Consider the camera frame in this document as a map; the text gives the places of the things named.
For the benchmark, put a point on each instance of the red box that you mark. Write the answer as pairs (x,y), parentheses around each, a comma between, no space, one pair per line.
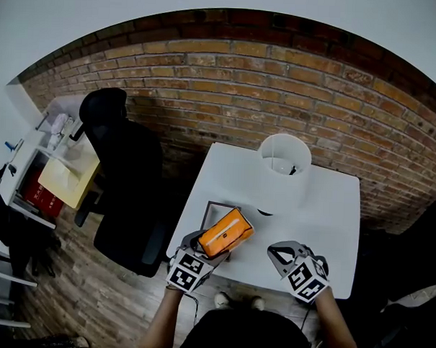
(40,194)

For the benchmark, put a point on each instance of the white shelf unit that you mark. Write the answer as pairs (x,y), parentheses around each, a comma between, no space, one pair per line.
(15,280)

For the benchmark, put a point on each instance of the person's right shoe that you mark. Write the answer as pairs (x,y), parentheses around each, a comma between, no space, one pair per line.
(258,303)

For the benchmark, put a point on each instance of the person's left shoe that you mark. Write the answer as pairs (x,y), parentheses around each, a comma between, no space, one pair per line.
(222,300)

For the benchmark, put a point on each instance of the person's right forearm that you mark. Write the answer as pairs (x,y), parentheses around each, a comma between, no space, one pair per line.
(335,326)

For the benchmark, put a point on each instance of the dark grey box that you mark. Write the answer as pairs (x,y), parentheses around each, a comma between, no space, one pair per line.
(212,214)

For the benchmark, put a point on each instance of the white table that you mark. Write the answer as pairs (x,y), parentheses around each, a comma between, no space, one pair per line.
(328,217)

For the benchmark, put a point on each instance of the blue tool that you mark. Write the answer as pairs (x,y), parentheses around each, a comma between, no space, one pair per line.
(10,145)

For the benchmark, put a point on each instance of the white shade table lamp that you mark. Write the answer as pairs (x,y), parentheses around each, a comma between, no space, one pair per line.
(275,190)

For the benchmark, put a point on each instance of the person's shoe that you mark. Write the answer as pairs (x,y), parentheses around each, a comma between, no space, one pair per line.
(222,300)
(258,303)

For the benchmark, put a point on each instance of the yellow table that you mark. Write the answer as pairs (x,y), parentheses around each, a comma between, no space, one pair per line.
(59,180)

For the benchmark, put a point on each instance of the white desk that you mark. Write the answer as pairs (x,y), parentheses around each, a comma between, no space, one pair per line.
(24,150)

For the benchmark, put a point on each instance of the person's black shirt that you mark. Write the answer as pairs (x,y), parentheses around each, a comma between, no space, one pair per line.
(247,337)

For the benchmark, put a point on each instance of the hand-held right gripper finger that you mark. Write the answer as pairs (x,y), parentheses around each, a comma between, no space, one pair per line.
(280,266)
(301,250)

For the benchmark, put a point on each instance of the orange box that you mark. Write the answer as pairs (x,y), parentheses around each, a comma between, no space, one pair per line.
(226,233)

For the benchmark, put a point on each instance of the person's left forearm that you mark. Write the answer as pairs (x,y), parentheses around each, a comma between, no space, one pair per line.
(161,322)

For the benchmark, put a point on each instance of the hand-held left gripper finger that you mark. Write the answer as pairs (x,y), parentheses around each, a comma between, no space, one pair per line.
(191,240)
(221,257)

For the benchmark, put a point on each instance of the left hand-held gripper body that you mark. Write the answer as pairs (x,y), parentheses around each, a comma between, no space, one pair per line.
(188,273)

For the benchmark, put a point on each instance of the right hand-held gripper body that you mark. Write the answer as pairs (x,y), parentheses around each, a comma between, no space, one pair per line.
(309,280)

